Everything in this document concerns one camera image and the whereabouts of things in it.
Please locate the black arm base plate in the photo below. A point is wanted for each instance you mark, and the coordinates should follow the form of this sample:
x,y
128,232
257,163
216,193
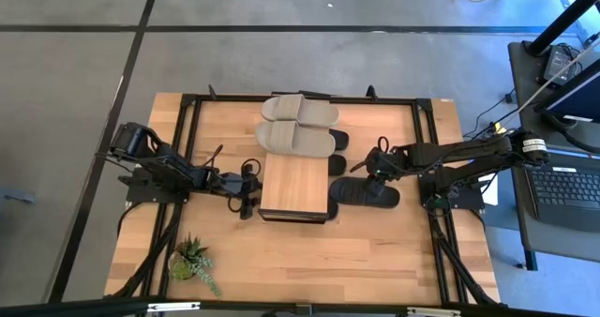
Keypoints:
x,y
469,202
154,197

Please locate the dark grey side desk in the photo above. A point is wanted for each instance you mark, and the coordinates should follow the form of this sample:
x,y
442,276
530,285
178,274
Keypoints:
x,y
525,87
562,246

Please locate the small potted green plant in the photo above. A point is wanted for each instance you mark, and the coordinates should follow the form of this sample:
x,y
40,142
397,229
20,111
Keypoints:
x,y
190,261

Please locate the black power adapter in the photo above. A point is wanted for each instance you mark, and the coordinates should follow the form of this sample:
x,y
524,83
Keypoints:
x,y
558,61

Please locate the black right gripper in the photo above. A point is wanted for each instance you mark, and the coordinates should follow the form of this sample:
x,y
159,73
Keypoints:
x,y
386,164

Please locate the wooden shelf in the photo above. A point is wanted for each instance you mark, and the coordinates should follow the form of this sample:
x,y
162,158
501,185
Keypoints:
x,y
293,185

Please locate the dark computer monitor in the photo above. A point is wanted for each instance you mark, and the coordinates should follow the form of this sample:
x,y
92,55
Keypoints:
x,y
581,96

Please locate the black desk leg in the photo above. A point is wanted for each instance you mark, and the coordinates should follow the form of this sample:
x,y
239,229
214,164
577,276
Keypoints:
x,y
529,261

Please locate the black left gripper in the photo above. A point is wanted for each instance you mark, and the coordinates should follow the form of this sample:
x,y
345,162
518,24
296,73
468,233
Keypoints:
x,y
229,183

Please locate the grey slide sandal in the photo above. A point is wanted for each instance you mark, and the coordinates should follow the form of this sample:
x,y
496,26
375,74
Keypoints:
x,y
295,139
300,108

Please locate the black slide sandal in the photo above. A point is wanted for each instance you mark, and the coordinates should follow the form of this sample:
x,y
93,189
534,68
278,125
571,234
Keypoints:
x,y
349,192
336,165
341,141
332,210

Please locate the black camera rig beam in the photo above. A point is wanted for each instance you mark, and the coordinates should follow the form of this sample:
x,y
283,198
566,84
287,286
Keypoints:
x,y
351,310

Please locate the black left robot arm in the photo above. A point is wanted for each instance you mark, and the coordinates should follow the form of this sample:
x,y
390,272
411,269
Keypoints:
x,y
169,167

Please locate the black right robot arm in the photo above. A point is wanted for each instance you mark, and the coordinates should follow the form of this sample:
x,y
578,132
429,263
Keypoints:
x,y
450,153

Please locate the white paper sheet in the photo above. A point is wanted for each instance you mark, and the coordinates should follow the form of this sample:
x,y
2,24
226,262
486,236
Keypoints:
x,y
491,195

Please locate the small grey clamp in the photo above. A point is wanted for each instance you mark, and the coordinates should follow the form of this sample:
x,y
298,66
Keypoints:
x,y
304,309

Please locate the silver metal bracket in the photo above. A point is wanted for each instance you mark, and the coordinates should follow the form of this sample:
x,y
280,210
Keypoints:
x,y
433,312
173,306

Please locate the black keyboard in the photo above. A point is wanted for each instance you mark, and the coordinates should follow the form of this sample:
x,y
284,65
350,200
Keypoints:
x,y
572,195

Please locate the black slanted pole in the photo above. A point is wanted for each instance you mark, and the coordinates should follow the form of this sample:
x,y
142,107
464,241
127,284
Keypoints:
x,y
562,19

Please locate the black aluminium table frame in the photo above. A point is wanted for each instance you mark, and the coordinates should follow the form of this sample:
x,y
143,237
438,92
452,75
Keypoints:
x,y
234,99

